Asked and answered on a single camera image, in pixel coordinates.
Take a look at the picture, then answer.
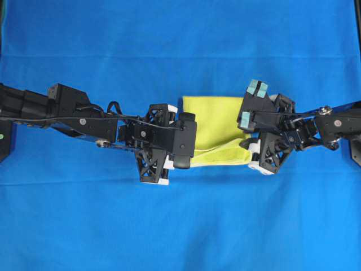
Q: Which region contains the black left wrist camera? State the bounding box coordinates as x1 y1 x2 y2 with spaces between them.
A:
166 112 197 169

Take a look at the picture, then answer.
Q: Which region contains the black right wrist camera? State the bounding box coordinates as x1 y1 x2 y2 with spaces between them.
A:
237 79 280 133

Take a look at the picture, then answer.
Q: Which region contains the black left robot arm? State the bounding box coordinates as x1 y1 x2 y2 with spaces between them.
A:
1 84 185 185

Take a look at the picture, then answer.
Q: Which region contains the black camera cable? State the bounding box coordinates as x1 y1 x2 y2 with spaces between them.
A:
0 100 187 133

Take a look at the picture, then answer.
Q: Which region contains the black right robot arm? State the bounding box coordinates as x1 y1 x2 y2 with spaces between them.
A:
237 93 360 175

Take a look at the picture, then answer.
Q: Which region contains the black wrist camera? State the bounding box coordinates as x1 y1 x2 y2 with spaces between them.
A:
237 79 280 133
166 112 197 169

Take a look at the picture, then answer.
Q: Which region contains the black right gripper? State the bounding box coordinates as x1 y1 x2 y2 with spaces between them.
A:
239 94 320 175

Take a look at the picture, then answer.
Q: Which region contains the yellow-green towel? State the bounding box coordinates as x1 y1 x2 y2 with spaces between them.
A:
183 96 252 168

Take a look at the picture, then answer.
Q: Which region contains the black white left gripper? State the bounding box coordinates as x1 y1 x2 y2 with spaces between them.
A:
117 104 178 185

